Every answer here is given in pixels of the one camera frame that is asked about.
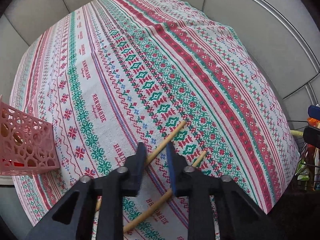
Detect wooden chopstick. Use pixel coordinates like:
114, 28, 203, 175
123, 150, 207, 233
94, 120, 188, 212

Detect red plastic spoon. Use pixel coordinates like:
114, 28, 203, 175
2, 159, 24, 167

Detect patterned striped tablecloth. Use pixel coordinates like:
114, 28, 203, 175
10, 0, 299, 225

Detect pink perforated utensil basket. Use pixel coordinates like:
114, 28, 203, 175
0, 101, 60, 176

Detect black wire rack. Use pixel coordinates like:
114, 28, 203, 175
290, 118, 319, 192

